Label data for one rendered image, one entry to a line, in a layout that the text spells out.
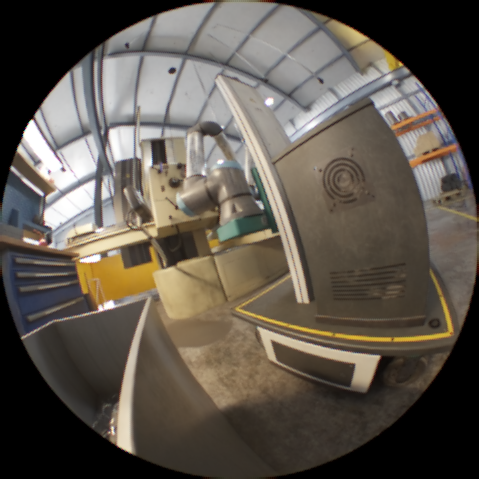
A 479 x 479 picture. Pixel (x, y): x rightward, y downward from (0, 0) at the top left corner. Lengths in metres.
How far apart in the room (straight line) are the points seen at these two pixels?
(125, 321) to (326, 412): 0.71
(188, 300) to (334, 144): 1.71
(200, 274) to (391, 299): 1.64
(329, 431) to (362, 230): 0.62
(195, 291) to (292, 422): 1.50
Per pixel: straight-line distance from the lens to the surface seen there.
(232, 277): 1.86
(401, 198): 0.36
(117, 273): 4.21
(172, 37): 7.94
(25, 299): 1.06
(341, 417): 0.67
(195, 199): 0.67
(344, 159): 0.37
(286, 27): 8.28
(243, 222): 0.54
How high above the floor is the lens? 0.63
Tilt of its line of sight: 2 degrees up
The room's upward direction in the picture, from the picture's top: 17 degrees counter-clockwise
